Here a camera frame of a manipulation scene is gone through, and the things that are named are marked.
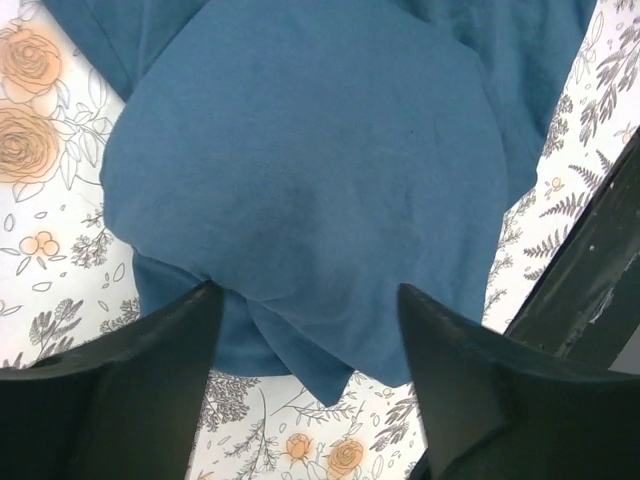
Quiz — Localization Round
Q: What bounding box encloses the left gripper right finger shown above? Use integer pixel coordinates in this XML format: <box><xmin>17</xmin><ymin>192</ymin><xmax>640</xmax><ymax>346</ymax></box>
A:
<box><xmin>397</xmin><ymin>284</ymin><xmax>639</xmax><ymax>479</ymax></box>

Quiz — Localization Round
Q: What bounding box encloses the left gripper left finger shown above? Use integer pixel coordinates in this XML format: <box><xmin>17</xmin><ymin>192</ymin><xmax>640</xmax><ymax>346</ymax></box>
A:
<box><xmin>1</xmin><ymin>282</ymin><xmax>223</xmax><ymax>480</ymax></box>

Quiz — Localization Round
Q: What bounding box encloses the black wire dish rack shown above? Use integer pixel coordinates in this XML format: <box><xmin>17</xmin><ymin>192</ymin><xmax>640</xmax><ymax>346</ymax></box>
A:
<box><xmin>505</xmin><ymin>136</ymin><xmax>639</xmax><ymax>374</ymax></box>

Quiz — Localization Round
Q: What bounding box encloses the teal blue t shirt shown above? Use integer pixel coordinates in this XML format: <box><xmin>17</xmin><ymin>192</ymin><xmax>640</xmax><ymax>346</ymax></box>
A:
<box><xmin>46</xmin><ymin>0</ymin><xmax>595</xmax><ymax>405</ymax></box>

